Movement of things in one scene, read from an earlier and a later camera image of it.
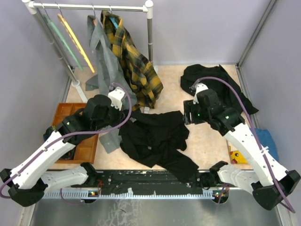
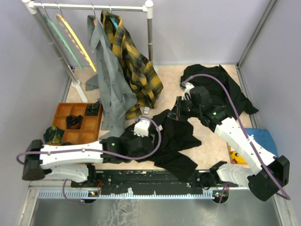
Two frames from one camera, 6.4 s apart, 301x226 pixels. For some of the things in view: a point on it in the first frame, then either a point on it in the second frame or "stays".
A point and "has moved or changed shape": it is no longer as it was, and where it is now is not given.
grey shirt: (110, 72) stays
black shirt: (151, 138) has moved or changed shape
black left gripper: (120, 115) -> (133, 136)
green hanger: (55, 28) stays
